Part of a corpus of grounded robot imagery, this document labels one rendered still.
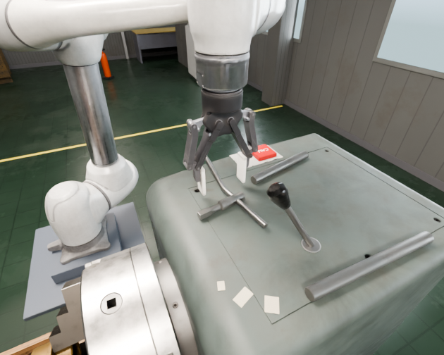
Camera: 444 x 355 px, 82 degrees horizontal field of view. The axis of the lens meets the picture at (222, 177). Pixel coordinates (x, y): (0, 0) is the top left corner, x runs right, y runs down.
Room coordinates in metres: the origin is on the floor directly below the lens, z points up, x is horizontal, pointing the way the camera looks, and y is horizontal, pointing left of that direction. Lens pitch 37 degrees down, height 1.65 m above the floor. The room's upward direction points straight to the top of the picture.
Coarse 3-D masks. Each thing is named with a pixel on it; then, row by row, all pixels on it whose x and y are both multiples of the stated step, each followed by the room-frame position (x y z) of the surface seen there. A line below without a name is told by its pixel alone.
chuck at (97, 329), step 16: (112, 256) 0.31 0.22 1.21; (128, 256) 0.30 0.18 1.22; (96, 272) 0.27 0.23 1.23; (112, 272) 0.26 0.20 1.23; (128, 272) 0.26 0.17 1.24; (80, 288) 0.23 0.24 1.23; (96, 288) 0.23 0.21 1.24; (112, 288) 0.23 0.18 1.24; (128, 288) 0.23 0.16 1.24; (80, 304) 0.21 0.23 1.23; (96, 304) 0.21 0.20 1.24; (128, 304) 0.21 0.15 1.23; (96, 320) 0.18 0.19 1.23; (112, 320) 0.18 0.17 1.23; (128, 320) 0.19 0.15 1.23; (144, 320) 0.19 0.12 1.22; (96, 336) 0.16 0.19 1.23; (112, 336) 0.16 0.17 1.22; (128, 336) 0.17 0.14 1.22; (144, 336) 0.17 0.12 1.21; (96, 352) 0.14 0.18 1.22; (112, 352) 0.15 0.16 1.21; (128, 352) 0.15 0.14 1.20; (144, 352) 0.15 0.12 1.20
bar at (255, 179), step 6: (294, 156) 0.58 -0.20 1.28; (300, 156) 0.59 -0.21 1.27; (306, 156) 0.60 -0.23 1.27; (282, 162) 0.56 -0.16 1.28; (288, 162) 0.56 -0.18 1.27; (294, 162) 0.57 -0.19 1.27; (270, 168) 0.53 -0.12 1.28; (276, 168) 0.53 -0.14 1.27; (282, 168) 0.54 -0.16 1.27; (258, 174) 0.50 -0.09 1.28; (264, 174) 0.51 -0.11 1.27; (270, 174) 0.52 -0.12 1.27; (252, 180) 0.50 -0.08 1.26; (258, 180) 0.49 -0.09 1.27
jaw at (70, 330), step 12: (96, 264) 0.31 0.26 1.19; (72, 288) 0.25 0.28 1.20; (72, 300) 0.24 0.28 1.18; (60, 312) 0.23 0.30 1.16; (72, 312) 0.23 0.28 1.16; (60, 324) 0.21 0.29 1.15; (72, 324) 0.21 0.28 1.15; (60, 336) 0.20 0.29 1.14; (72, 336) 0.20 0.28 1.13; (60, 348) 0.18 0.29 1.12
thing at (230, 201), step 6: (240, 192) 0.43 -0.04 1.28; (228, 198) 0.42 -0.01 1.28; (234, 198) 0.42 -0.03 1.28; (240, 198) 0.42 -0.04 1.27; (216, 204) 0.40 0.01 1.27; (222, 204) 0.40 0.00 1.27; (228, 204) 0.40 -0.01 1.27; (234, 204) 0.41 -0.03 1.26; (204, 210) 0.38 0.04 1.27; (210, 210) 0.38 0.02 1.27; (216, 210) 0.39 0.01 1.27; (222, 210) 0.40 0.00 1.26; (198, 216) 0.37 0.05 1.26; (204, 216) 0.37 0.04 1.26
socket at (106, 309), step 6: (114, 294) 0.22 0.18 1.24; (108, 300) 0.21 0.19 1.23; (114, 300) 0.22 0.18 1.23; (120, 300) 0.21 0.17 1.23; (102, 306) 0.20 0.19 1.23; (108, 306) 0.21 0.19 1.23; (114, 306) 0.22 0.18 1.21; (120, 306) 0.20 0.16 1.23; (108, 312) 0.19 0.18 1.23; (114, 312) 0.20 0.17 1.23
